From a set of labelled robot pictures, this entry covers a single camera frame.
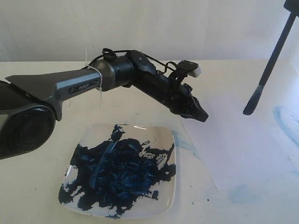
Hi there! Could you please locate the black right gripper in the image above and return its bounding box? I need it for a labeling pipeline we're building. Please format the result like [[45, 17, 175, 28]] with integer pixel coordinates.
[[284, 0, 299, 15]]

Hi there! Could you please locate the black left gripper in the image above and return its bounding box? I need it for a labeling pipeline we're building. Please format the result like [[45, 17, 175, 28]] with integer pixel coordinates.
[[137, 73, 208, 122]]

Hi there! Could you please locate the black paintbrush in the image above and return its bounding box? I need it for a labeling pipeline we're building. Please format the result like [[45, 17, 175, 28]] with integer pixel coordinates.
[[243, 13, 298, 116]]

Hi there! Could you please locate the white paper sheet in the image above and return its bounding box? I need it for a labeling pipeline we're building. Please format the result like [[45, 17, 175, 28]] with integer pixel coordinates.
[[179, 95, 299, 192]]

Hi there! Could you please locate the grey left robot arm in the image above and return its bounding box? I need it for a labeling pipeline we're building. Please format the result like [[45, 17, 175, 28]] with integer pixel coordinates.
[[0, 48, 208, 159]]

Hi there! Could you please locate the white plate with blue paint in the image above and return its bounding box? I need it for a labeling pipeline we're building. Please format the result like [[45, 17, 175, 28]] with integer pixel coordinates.
[[58, 124, 177, 219]]

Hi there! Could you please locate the white zip tie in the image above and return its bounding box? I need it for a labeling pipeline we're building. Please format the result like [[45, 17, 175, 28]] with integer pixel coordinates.
[[85, 47, 103, 108]]

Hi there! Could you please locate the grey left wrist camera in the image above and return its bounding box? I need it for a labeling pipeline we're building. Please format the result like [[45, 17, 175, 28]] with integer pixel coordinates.
[[178, 60, 201, 78]]

